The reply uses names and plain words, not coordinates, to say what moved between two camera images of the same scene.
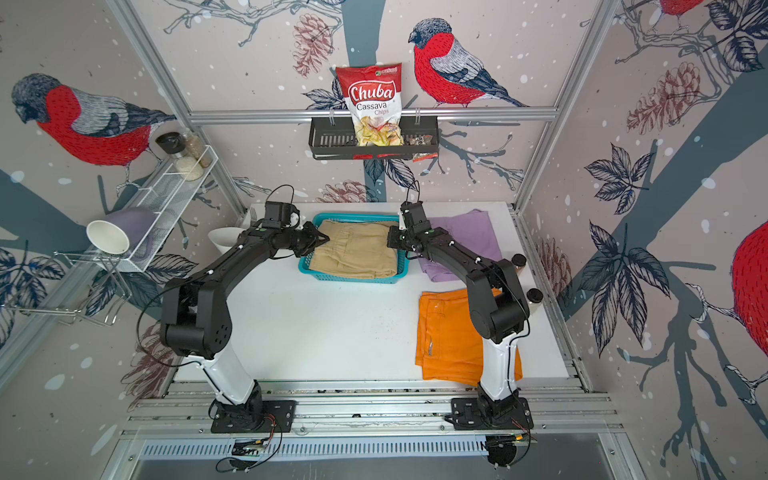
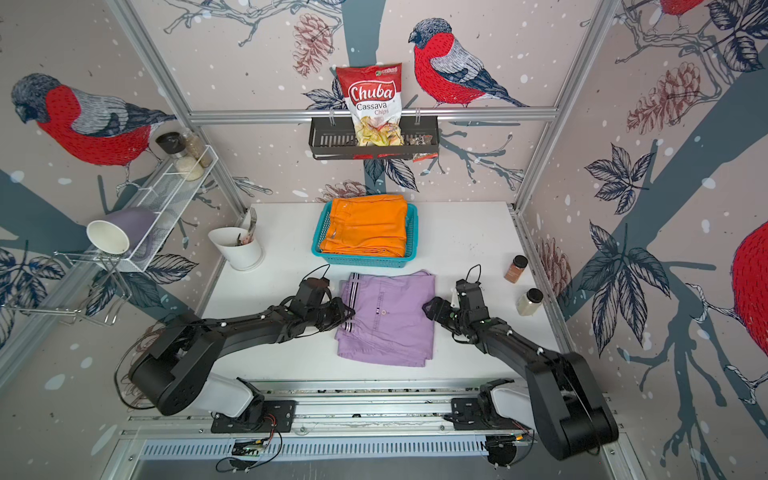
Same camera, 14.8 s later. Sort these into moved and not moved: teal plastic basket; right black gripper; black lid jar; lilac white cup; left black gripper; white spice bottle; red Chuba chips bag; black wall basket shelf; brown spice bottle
Moved: right black gripper; teal plastic basket; left black gripper
Not moved: brown spice bottle; red Chuba chips bag; white spice bottle; black lid jar; black wall basket shelf; lilac white cup
